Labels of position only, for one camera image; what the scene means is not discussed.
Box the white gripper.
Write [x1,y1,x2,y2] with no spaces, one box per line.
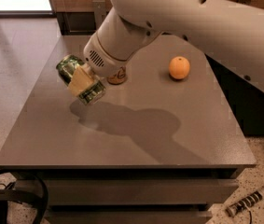
[68,33,132,96]

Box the green soda can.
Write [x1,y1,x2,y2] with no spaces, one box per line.
[56,54,105,105]

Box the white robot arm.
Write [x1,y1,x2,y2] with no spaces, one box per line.
[83,0,264,92]

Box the gold soda can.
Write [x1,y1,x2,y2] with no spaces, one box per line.
[106,67,127,85]

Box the orange fruit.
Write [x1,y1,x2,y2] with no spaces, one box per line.
[169,56,190,80]

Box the grey table drawer unit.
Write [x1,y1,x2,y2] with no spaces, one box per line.
[12,168,243,224]

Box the black headset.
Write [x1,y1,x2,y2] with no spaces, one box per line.
[0,170,49,224]

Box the white power strip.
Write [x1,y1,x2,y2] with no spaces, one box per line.
[226,187,264,217]

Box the left metal bracket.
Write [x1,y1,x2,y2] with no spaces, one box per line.
[92,0,107,29]

